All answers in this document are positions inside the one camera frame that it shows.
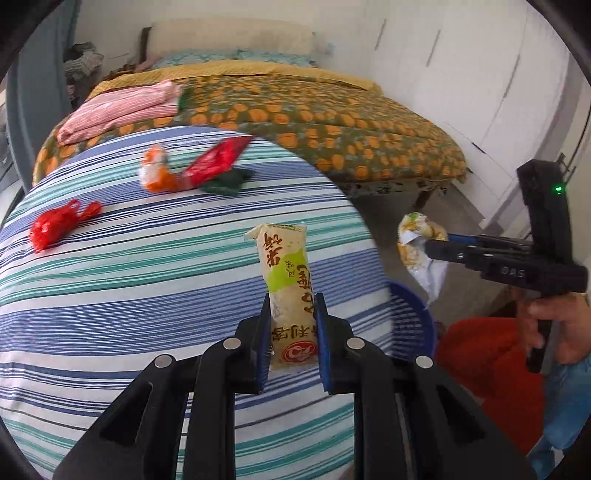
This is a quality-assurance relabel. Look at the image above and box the blue plastic basket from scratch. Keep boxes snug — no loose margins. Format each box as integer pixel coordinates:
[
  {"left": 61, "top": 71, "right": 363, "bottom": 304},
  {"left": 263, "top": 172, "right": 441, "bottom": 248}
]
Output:
[{"left": 388, "top": 281, "right": 438, "bottom": 361}]

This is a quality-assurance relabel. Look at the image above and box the yellow green snack wrapper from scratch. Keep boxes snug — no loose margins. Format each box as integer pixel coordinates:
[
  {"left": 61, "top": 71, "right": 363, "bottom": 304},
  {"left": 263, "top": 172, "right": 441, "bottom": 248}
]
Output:
[{"left": 245, "top": 223, "right": 318, "bottom": 372}]

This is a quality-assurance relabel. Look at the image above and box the blue jeans leg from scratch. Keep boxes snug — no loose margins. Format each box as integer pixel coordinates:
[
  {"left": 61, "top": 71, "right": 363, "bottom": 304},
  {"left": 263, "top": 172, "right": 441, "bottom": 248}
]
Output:
[{"left": 527, "top": 355, "right": 591, "bottom": 479}]

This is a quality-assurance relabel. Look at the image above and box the person right hand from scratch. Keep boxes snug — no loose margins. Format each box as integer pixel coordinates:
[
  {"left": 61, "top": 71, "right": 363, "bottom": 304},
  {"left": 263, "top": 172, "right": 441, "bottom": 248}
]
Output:
[{"left": 512, "top": 289, "right": 591, "bottom": 365}]

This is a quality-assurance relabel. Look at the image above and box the red trash bag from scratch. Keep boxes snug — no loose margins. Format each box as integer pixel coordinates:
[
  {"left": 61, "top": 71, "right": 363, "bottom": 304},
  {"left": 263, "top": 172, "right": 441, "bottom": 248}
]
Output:
[{"left": 436, "top": 317, "right": 544, "bottom": 455}]

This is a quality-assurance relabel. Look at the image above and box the yellow snack bag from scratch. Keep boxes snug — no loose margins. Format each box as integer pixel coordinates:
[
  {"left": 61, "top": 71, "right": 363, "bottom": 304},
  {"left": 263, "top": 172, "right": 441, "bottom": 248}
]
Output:
[{"left": 398, "top": 212, "right": 448, "bottom": 306}]

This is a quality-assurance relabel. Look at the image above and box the grey blue curtain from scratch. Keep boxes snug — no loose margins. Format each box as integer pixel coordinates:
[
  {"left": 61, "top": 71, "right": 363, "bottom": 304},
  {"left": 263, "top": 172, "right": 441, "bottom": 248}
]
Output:
[{"left": 2, "top": 1, "right": 80, "bottom": 191}]

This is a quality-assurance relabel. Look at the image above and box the folded pink striped blanket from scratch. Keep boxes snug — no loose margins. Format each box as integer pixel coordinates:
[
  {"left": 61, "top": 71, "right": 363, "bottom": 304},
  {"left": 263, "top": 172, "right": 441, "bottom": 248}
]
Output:
[{"left": 56, "top": 80, "right": 182, "bottom": 145}]

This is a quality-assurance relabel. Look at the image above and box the red plastic bag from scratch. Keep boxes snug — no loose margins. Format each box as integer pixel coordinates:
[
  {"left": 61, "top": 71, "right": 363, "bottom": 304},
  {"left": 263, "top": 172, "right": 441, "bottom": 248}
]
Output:
[{"left": 29, "top": 199, "right": 102, "bottom": 253}]

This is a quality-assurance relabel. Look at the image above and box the blue floral pillow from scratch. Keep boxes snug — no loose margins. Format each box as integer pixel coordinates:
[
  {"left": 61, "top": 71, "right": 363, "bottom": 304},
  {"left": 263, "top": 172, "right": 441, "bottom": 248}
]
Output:
[{"left": 151, "top": 49, "right": 317, "bottom": 69}]

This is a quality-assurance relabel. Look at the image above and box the orange white snack wrapper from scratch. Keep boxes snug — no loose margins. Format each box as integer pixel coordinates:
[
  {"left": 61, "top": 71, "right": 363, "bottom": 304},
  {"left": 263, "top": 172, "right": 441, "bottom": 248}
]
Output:
[{"left": 138, "top": 145, "right": 184, "bottom": 193}]

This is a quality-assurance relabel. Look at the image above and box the striped blue green cloth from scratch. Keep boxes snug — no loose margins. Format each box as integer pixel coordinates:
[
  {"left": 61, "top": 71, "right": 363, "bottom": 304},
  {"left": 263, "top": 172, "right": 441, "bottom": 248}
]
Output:
[{"left": 1, "top": 127, "right": 393, "bottom": 478}]

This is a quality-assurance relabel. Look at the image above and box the pile of clothes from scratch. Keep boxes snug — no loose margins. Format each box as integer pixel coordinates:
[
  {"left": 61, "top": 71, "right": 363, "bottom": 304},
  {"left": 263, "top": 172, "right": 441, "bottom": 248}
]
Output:
[{"left": 63, "top": 42, "right": 104, "bottom": 84}]

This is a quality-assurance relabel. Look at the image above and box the orange floral green bedspread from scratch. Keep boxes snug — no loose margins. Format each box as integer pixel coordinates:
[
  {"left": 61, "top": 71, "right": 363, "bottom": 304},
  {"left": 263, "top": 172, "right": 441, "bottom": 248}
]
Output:
[{"left": 32, "top": 67, "right": 467, "bottom": 185}]

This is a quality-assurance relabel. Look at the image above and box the red foil snack wrapper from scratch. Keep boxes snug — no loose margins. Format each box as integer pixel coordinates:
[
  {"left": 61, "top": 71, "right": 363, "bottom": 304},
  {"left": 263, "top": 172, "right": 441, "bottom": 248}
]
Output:
[{"left": 180, "top": 135, "right": 253, "bottom": 189}]

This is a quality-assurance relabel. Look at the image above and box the yellow textured blanket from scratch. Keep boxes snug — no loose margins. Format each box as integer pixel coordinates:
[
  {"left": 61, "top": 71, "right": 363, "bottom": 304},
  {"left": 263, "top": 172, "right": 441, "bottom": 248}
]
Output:
[{"left": 88, "top": 60, "right": 383, "bottom": 99}]

